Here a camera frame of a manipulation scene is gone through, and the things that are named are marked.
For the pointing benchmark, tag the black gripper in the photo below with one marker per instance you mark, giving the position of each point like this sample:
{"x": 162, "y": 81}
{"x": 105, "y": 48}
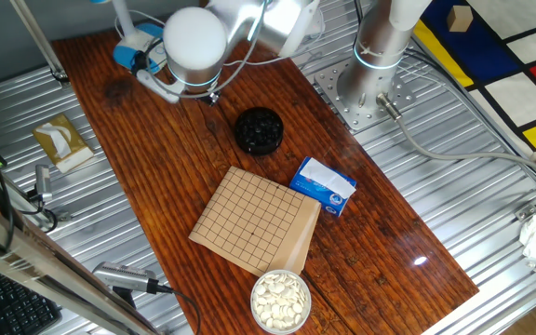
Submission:
{"x": 210, "y": 97}

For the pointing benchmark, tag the blue and white desk lamp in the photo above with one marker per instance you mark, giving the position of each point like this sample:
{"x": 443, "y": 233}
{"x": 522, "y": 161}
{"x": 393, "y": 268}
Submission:
{"x": 121, "y": 57}

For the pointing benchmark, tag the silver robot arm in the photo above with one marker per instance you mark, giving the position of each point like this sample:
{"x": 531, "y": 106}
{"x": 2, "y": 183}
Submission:
{"x": 370, "y": 70}

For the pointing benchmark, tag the black bowl of black stones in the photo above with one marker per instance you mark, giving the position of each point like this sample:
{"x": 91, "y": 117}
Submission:
{"x": 258, "y": 131}

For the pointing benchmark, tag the tan go board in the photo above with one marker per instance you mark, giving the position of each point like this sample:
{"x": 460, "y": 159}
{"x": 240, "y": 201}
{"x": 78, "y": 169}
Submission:
{"x": 249, "y": 218}

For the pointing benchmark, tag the white power strip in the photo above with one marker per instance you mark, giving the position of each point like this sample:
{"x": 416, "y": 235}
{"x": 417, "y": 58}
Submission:
{"x": 319, "y": 25}

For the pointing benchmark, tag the blue tissue pack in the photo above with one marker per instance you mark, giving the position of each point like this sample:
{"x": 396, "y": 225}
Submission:
{"x": 324, "y": 186}

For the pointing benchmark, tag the yellow tissue pack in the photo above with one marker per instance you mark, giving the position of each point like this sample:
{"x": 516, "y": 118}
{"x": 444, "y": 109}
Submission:
{"x": 63, "y": 144}

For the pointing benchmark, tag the white bowl of white stones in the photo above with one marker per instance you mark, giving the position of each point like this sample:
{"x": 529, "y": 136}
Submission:
{"x": 280, "y": 302}

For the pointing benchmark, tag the small wooden cube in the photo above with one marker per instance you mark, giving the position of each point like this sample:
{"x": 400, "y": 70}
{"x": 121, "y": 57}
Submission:
{"x": 459, "y": 18}

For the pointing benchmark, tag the black keyboard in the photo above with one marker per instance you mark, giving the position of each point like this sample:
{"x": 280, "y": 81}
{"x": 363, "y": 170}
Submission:
{"x": 12, "y": 304}

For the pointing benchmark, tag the colourful block pattern cloth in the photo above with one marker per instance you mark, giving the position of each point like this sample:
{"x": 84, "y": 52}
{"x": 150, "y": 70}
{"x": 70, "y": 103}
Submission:
{"x": 519, "y": 97}

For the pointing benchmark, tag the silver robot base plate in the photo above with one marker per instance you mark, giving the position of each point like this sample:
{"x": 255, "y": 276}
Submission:
{"x": 328, "y": 88}

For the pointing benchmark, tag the slim aluminium post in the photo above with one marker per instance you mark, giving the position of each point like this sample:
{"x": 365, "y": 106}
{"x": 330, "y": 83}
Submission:
{"x": 40, "y": 42}

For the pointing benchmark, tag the small grey camera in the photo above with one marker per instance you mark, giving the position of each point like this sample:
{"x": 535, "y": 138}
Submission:
{"x": 43, "y": 181}

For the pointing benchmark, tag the silver ribbed camera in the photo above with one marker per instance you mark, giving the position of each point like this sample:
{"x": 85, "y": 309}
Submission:
{"x": 124, "y": 277}

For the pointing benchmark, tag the wide aluminium frame beam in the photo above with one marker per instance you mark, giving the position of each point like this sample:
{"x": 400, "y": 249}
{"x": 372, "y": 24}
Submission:
{"x": 40, "y": 265}

